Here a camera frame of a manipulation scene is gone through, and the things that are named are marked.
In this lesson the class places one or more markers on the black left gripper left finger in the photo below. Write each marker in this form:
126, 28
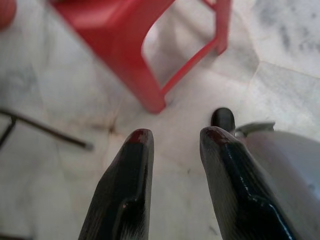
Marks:
120, 190

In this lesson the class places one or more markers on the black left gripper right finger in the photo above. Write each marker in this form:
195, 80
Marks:
237, 190

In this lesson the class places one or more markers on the red plastic stool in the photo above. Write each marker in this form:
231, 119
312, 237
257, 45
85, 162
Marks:
120, 42

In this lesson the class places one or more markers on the red round plastic object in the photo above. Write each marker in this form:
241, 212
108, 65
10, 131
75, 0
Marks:
6, 12

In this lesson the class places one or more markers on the black metal table leg frame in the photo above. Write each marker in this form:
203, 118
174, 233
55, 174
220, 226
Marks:
45, 128

